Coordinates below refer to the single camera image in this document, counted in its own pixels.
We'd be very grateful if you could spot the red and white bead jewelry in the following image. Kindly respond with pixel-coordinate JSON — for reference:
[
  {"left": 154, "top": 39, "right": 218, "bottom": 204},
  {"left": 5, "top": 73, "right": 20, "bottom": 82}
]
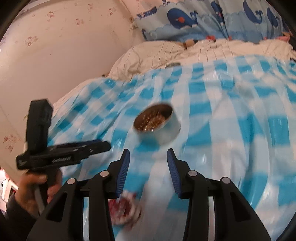
[{"left": 108, "top": 190, "right": 142, "bottom": 229}]

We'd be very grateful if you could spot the left hand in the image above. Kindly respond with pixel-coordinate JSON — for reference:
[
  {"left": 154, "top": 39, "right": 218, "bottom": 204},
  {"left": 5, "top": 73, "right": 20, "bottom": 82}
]
[{"left": 15, "top": 169, "right": 62, "bottom": 218}]

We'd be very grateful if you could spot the round silver metal tin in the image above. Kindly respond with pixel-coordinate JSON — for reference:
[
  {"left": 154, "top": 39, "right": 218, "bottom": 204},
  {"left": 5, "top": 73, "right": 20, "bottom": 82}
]
[{"left": 133, "top": 102, "right": 181, "bottom": 146}]

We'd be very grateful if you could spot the blue white checkered plastic sheet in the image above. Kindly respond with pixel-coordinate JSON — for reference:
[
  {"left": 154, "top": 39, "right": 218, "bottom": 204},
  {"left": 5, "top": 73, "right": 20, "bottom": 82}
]
[{"left": 48, "top": 55, "right": 295, "bottom": 240}]

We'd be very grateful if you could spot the white grid pattern duvet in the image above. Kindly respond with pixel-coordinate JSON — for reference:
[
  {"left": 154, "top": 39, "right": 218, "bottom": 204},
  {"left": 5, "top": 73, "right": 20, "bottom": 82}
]
[{"left": 107, "top": 38, "right": 296, "bottom": 80}]

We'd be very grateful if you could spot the silver tin lid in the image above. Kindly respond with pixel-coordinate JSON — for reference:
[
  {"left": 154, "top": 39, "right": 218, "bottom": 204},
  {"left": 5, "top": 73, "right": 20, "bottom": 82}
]
[{"left": 165, "top": 62, "right": 181, "bottom": 68}]

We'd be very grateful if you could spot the brown tube on bed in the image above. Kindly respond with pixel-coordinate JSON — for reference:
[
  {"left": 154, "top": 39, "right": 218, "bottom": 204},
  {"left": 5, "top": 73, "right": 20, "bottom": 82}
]
[{"left": 183, "top": 39, "right": 198, "bottom": 49}]

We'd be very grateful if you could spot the pink cloth item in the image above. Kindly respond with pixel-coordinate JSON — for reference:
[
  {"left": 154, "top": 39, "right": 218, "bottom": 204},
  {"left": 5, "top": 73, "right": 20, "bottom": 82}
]
[{"left": 280, "top": 32, "right": 293, "bottom": 42}]

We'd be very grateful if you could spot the blue whale print curtain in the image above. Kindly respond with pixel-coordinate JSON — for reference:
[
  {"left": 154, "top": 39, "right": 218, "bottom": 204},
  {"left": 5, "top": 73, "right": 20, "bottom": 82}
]
[{"left": 134, "top": 1, "right": 290, "bottom": 43}]

